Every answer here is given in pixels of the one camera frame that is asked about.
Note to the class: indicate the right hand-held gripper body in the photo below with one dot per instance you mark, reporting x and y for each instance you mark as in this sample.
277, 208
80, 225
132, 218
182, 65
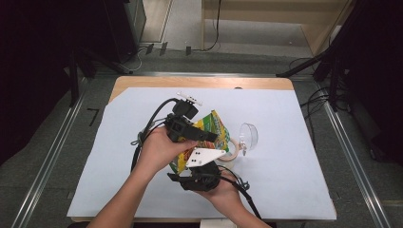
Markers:
202, 180

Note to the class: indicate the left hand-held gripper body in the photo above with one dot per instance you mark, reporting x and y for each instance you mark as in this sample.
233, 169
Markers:
180, 126

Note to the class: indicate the yellow green spout pouch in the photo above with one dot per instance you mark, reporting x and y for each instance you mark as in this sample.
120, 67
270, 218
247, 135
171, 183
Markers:
215, 126

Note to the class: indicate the person's right hand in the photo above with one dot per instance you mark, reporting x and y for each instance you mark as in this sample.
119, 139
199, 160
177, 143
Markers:
226, 194

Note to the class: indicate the person's left hand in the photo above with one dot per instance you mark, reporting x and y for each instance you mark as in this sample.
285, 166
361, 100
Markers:
158, 153

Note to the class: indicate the wooden table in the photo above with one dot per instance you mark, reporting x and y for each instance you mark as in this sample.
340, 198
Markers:
202, 82

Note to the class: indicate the white paper sheet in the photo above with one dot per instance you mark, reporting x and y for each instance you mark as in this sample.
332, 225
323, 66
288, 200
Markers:
285, 183

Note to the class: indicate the black cabinet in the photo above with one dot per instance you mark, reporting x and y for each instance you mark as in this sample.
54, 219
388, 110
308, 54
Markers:
126, 28

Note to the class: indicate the black stand legs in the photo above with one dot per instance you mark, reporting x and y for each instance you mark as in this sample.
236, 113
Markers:
76, 72

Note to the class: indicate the black tripod stand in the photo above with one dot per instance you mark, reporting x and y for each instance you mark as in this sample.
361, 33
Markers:
332, 63

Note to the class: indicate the metal floor rail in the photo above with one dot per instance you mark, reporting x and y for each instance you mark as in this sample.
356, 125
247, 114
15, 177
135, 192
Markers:
47, 161
355, 161

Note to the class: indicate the light wooden cabinet frame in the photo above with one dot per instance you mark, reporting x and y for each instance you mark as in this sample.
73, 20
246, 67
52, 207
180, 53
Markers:
316, 31

